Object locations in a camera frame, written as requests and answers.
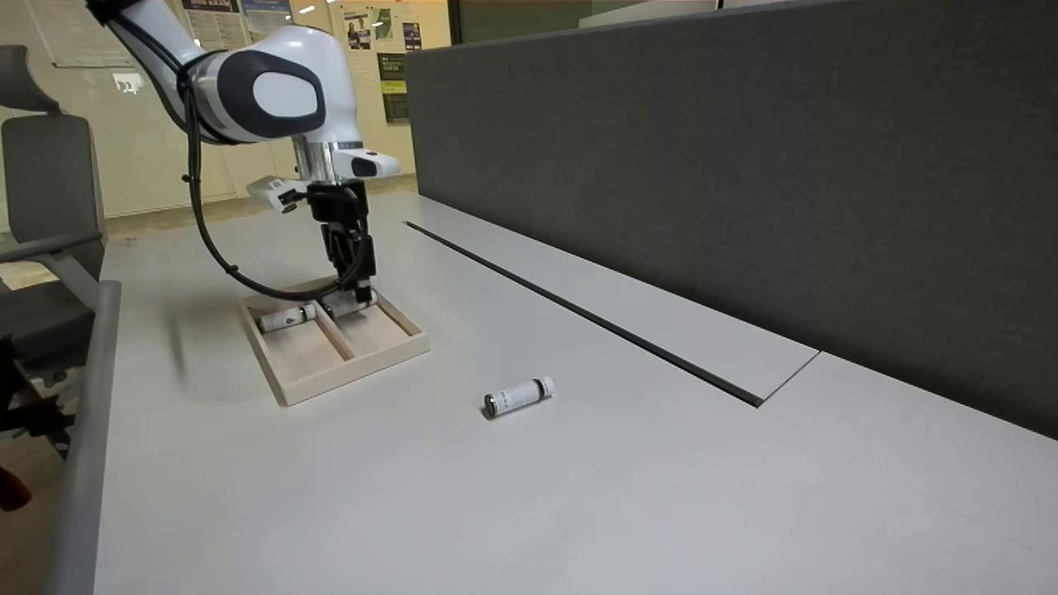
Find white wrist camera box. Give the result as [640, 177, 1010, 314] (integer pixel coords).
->
[243, 170, 315, 217]

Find grey office chair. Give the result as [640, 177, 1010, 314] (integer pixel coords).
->
[0, 43, 109, 516]

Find white tube with green band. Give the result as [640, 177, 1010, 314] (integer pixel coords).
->
[253, 305, 320, 336]

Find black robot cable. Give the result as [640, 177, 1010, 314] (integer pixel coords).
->
[176, 70, 339, 305]

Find grey fabric desk partition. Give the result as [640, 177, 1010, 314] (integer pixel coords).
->
[401, 0, 1058, 441]

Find white tube with blue band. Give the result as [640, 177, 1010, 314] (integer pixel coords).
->
[320, 294, 365, 325]

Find shallow wooden divided box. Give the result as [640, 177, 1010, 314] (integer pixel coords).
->
[233, 286, 428, 411]

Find grey neighbouring desk edge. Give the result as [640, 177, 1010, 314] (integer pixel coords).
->
[41, 277, 125, 595]

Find grey table cable flap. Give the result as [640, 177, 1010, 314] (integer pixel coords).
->
[403, 194, 822, 411]

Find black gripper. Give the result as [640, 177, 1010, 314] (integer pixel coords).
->
[303, 177, 379, 298]

